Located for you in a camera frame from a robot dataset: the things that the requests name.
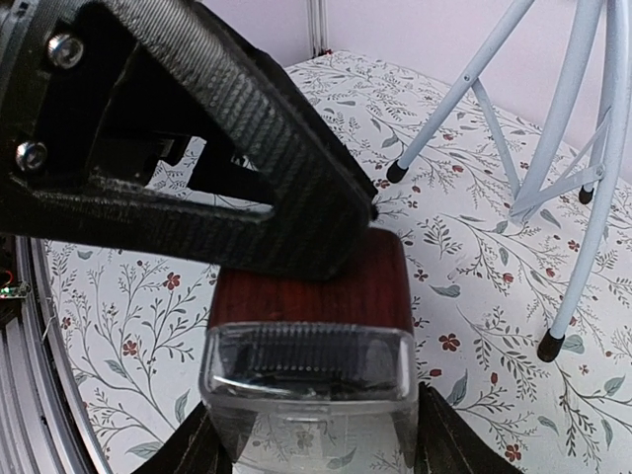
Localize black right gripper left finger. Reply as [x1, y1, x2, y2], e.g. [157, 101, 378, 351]
[133, 403, 232, 474]

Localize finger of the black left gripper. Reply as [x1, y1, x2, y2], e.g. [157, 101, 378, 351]
[1, 1, 376, 280]

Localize light blue music stand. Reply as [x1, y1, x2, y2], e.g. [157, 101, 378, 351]
[386, 0, 631, 362]

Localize floral patterned table mat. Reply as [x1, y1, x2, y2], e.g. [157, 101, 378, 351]
[44, 52, 631, 473]

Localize left aluminium frame post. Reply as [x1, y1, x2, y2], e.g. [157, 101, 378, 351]
[307, 0, 329, 57]

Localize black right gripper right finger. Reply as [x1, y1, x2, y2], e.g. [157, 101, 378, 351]
[414, 384, 521, 474]

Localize aluminium base frame rail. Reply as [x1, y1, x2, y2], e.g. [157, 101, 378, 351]
[1, 234, 111, 473]

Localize brown wooden metronome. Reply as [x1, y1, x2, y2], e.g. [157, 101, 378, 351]
[207, 228, 413, 333]

